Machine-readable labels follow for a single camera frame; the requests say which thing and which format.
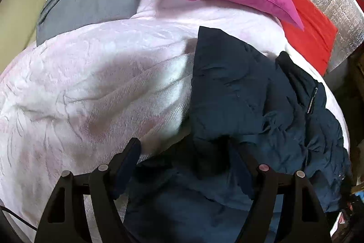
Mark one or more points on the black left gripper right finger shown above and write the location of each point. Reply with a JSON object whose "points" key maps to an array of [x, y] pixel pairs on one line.
{"points": [[287, 205]]}

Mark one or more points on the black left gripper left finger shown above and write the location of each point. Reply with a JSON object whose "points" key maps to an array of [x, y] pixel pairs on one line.
{"points": [[65, 217]]}

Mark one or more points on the navy blue puffer jacket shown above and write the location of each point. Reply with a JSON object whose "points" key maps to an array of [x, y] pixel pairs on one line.
{"points": [[242, 105]]}

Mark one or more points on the pale pink fleece blanket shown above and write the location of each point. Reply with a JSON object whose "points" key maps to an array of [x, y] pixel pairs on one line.
{"points": [[73, 102]]}

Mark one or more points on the red pillow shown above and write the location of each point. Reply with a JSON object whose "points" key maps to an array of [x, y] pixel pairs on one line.
{"points": [[315, 43]]}

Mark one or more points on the cream leather sofa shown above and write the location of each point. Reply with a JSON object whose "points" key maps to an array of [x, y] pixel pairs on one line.
{"points": [[18, 27]]}

